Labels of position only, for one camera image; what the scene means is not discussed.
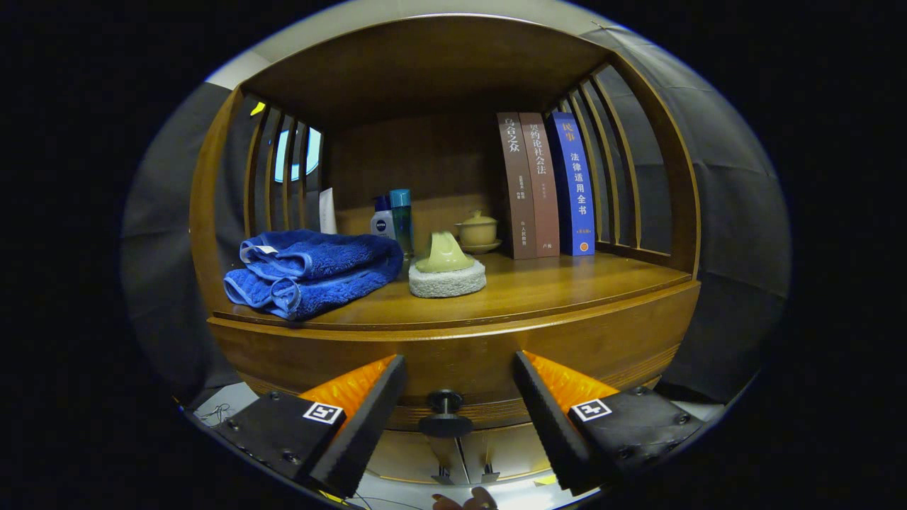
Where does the reddish brown book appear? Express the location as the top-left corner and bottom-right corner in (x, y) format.
(519, 112), (560, 258)

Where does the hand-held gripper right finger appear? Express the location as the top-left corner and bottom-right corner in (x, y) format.
(512, 350), (706, 497)

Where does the dark brown book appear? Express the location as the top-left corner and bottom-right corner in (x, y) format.
(496, 112), (538, 260)

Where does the wooden cabinet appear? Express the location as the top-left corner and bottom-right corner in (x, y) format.
(188, 14), (702, 489)

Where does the white lotion bottle blue cap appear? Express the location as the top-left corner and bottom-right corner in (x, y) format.
(370, 196), (396, 240)

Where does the teal transparent bottle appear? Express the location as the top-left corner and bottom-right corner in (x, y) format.
(390, 188), (415, 259)

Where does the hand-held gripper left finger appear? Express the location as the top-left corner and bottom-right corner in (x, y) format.
(213, 354), (408, 499)

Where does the folded blue towel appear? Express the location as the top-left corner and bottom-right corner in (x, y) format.
(223, 229), (405, 321)

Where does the wooden drawer with black knob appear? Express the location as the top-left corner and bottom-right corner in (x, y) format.
(209, 282), (701, 438)

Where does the wooden cabinet door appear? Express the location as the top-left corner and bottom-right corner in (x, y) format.
(368, 431), (468, 485)
(461, 425), (555, 484)

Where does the white sponge with green handle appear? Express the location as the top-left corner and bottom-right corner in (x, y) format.
(408, 232), (488, 299)

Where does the blue book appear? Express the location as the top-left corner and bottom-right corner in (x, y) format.
(549, 111), (596, 256)

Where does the beige lidded tea cup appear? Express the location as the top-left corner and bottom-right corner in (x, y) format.
(454, 210), (502, 255)

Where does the wooden countertop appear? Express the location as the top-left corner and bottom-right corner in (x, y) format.
(213, 250), (694, 332)

